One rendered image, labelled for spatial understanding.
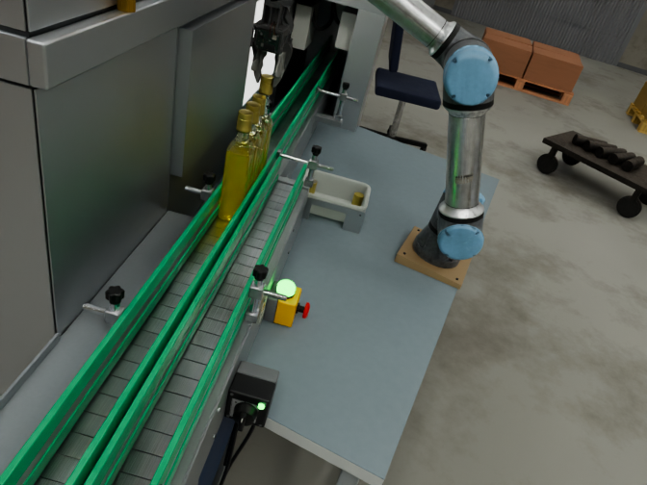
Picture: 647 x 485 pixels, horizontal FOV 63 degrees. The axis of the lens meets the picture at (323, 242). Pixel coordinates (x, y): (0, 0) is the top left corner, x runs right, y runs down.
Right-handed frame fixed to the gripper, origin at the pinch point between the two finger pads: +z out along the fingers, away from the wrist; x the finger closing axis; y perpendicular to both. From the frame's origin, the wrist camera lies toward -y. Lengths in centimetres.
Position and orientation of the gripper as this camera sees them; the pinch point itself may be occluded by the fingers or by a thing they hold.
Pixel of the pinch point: (267, 79)
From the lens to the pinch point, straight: 139.9
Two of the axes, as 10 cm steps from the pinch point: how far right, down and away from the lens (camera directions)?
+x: 9.6, 2.8, -0.4
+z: -2.1, 8.0, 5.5
